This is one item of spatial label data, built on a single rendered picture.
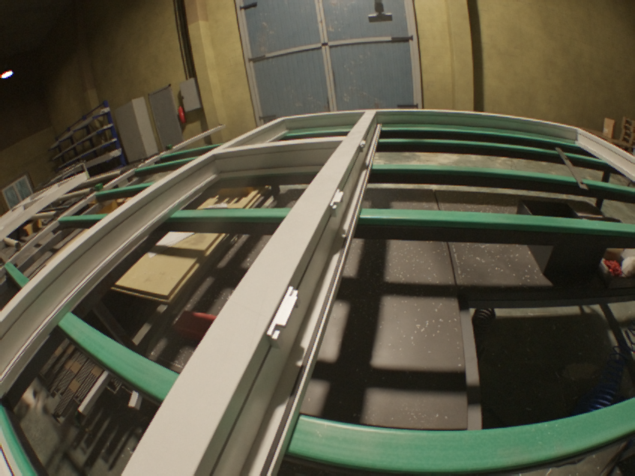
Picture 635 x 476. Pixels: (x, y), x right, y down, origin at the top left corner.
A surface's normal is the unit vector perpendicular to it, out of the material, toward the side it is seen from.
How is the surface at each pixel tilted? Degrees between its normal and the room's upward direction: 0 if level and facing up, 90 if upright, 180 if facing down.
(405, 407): 0
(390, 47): 90
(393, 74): 90
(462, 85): 90
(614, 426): 0
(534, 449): 0
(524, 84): 90
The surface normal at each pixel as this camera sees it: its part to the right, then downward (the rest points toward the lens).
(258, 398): 0.96, 0.04
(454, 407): -0.13, -0.83
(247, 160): -0.26, 0.55
